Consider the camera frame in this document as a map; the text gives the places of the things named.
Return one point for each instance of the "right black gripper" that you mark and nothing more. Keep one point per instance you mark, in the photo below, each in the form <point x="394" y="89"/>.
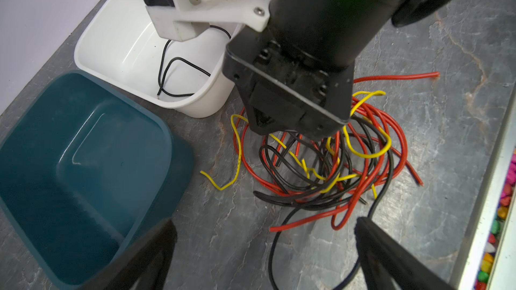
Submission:
<point x="297" y="74"/>

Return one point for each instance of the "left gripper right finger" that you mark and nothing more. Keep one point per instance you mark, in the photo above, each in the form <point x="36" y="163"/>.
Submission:
<point x="387" y="265"/>

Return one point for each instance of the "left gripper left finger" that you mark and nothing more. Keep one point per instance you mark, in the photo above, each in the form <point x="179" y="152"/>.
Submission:
<point x="144" y="265"/>

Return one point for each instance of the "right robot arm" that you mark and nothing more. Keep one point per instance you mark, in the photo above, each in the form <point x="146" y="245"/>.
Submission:
<point x="297" y="74"/>

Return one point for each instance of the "teal plastic bin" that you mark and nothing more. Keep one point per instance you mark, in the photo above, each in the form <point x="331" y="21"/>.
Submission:
<point x="85" y="173"/>

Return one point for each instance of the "white plastic bin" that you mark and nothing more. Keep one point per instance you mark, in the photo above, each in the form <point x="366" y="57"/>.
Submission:
<point x="121" y="46"/>

